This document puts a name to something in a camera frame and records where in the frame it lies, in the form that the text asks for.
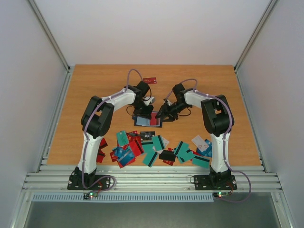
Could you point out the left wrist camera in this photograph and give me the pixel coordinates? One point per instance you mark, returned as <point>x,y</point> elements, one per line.
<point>150,101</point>

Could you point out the blue card right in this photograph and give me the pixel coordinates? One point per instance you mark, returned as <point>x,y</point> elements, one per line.
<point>208,151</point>

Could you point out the teal VIP card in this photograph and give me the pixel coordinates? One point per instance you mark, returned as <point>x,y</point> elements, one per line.
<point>122,138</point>

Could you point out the red striped card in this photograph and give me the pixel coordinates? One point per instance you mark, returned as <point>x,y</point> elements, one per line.
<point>155,121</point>
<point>100,153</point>
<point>136,147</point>

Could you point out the teal striped card pair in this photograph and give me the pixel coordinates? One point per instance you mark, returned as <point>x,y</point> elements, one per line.
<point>183,152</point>

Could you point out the blue leather card holder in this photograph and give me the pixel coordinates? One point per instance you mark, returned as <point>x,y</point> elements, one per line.
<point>143,122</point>

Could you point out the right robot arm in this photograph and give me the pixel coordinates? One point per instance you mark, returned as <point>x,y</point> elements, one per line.
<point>218,121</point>

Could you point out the lone red card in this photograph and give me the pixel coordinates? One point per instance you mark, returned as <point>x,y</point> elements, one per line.
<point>150,80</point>

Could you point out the blue card pile centre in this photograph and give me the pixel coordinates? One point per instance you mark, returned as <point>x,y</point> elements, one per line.
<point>123,156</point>

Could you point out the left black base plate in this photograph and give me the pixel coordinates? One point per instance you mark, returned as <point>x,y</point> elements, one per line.
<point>91,181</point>

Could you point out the black VIP card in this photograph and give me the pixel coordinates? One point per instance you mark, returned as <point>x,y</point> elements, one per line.
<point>147,135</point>

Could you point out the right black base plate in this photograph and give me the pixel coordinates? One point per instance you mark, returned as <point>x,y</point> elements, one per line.
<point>203,182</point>

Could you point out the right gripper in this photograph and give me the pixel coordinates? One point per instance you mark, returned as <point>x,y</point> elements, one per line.
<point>169,109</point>

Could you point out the grey slotted cable duct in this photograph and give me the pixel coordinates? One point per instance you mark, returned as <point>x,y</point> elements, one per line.
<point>122,197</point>

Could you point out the white floral card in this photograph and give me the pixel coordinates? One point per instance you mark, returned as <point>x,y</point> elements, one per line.
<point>200,143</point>

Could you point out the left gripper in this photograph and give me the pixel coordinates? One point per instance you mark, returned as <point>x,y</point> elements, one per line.
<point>146,115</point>

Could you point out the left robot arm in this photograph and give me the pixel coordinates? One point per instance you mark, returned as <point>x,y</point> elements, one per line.
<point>96,122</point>

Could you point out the black card lower centre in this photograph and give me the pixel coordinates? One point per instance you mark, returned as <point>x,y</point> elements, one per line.
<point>167,155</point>

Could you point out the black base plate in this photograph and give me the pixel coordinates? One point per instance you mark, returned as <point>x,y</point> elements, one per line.
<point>91,181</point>
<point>203,182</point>

